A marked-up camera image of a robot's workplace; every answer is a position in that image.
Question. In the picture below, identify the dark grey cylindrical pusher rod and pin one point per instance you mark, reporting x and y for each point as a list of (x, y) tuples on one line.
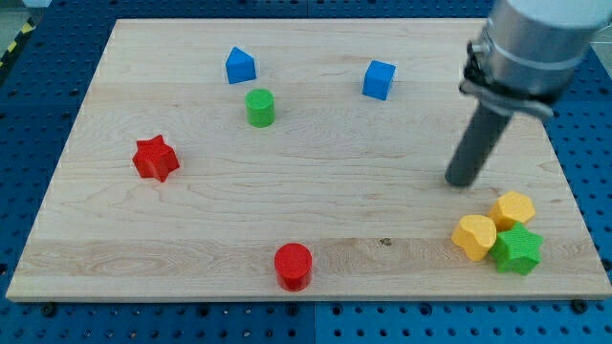
[(482, 134)]

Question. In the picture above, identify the yellow heart block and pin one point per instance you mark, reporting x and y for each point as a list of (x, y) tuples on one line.
[(476, 235)]

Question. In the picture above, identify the green cylinder block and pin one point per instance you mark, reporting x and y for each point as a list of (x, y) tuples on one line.
[(260, 107)]

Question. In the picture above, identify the yellow hexagon block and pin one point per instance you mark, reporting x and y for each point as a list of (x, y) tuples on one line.
[(510, 208)]

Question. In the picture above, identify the light wooden board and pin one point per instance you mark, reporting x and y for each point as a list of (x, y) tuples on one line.
[(356, 180)]

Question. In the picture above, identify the green star block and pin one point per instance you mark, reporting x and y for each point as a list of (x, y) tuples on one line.
[(517, 250)]

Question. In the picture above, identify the red cylinder block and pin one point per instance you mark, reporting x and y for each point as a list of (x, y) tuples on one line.
[(293, 265)]

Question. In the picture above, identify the blue triangular prism block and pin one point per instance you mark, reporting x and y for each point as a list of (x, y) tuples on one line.
[(240, 66)]

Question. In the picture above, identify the red star block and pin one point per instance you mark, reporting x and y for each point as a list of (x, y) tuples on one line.
[(155, 159)]

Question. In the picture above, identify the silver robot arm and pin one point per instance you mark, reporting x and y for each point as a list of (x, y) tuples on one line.
[(521, 63)]

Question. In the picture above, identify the blue cube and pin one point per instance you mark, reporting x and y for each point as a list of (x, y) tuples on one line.
[(378, 79)]

